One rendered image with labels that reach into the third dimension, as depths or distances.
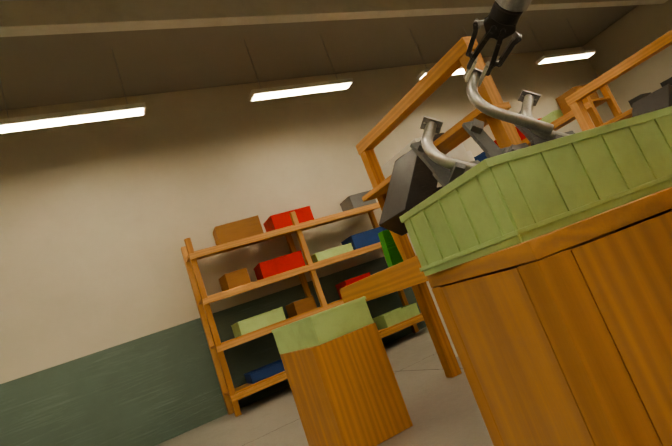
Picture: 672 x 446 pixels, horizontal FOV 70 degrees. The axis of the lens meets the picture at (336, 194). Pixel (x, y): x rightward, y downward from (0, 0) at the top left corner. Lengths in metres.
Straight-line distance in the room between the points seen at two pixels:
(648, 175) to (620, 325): 0.39
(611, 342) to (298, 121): 7.39
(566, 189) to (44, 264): 6.39
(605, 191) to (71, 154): 6.82
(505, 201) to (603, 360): 0.31
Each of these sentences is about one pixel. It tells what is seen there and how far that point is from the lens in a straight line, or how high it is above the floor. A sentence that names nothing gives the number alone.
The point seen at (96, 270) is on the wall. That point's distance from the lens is 6.83.
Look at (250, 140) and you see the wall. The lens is 7.67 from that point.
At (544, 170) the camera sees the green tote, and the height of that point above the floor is 0.91.
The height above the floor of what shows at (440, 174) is 1.02.
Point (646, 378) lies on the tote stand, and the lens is 0.99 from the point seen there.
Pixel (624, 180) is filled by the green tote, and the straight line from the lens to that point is 1.16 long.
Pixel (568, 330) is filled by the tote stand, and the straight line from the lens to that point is 0.91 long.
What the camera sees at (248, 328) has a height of 0.90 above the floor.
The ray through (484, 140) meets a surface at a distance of 1.38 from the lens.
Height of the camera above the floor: 0.80
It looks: 12 degrees up
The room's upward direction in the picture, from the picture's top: 20 degrees counter-clockwise
